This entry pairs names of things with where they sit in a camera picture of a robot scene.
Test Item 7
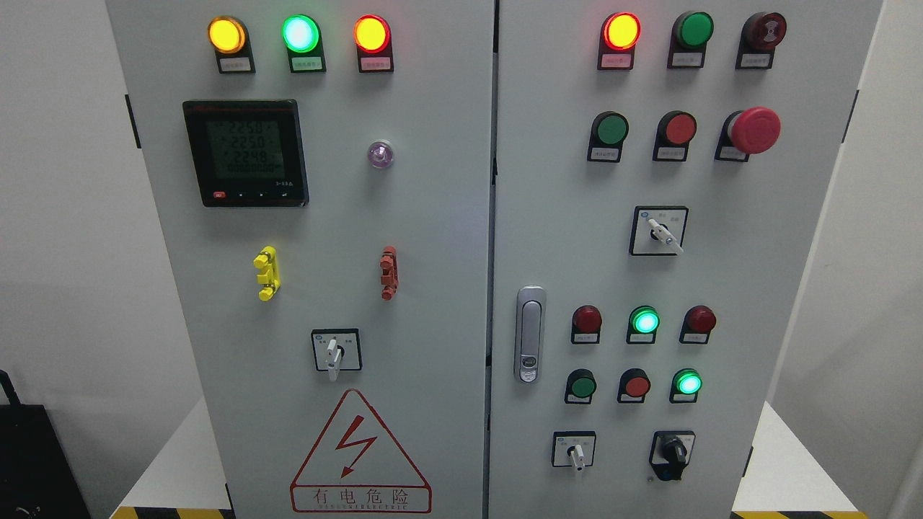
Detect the silver door handle lock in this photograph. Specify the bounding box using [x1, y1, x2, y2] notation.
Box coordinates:
[513, 285, 547, 383]

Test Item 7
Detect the white rotary selector switch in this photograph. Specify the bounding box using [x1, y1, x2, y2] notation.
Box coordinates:
[311, 328, 363, 381]

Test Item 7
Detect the dark red indicator left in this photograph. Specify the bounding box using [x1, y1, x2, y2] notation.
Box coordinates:
[570, 305, 603, 345]

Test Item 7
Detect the grey cabinet door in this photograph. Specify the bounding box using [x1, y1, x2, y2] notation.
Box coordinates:
[106, 1, 495, 518]
[487, 1, 881, 518]

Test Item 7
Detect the small green push button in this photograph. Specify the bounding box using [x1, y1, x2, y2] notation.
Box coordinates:
[564, 368, 597, 405]

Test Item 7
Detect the red lit indicator right door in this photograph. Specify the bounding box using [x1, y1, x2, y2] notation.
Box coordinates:
[597, 11, 642, 70]

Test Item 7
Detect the red electric hazard warning sticker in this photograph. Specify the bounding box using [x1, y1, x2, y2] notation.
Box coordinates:
[290, 389, 433, 515]

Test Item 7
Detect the small red push button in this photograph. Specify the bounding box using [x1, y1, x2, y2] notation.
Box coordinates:
[617, 368, 650, 404]

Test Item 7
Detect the white selector switch lower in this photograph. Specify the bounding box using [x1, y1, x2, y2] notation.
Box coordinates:
[552, 430, 596, 472]

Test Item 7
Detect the green unlit indicator top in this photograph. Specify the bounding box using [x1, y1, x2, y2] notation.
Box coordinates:
[667, 11, 715, 69]

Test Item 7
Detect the red emergency stop mushroom button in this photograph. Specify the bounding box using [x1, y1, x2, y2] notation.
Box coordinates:
[715, 107, 782, 162]

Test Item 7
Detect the black knob selector switch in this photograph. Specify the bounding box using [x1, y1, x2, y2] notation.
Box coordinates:
[649, 430, 696, 481]

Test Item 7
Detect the grey left cabinet door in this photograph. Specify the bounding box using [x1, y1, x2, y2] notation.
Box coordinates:
[106, 1, 495, 518]

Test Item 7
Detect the dark red indicator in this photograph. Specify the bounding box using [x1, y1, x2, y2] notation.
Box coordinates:
[570, 305, 603, 345]
[679, 305, 717, 345]

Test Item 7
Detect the red-rimmed lit indicator light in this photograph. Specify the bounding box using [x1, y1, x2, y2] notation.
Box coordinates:
[353, 14, 394, 73]

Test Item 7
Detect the green lit indicator middle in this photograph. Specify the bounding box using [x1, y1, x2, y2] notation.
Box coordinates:
[626, 305, 660, 345]

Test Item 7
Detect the small clear bulb lamp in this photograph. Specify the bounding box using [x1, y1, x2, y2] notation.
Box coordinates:
[367, 139, 394, 169]

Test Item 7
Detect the dark red buzzer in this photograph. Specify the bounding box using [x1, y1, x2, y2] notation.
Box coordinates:
[736, 11, 787, 70]

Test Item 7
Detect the black digital power meter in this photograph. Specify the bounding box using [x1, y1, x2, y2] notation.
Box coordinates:
[182, 99, 309, 208]

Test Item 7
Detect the green lit button lower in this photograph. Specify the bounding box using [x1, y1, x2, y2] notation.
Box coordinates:
[669, 368, 702, 404]

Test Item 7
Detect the grey right cabinet door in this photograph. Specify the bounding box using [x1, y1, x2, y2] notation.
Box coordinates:
[487, 1, 881, 518]

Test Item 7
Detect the dark red indicator right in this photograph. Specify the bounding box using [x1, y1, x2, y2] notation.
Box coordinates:
[679, 305, 717, 345]

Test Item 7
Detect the yellow indicator light top left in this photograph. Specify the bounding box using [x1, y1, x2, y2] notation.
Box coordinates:
[208, 16, 256, 74]

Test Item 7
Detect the black bag at left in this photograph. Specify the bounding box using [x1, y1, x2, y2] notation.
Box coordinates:
[1, 371, 90, 518]

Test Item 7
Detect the white selector switch upper right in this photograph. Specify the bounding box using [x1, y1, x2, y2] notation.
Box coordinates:
[629, 205, 689, 256]

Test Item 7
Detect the green lit indicator light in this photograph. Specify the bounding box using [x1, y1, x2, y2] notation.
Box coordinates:
[281, 14, 326, 74]

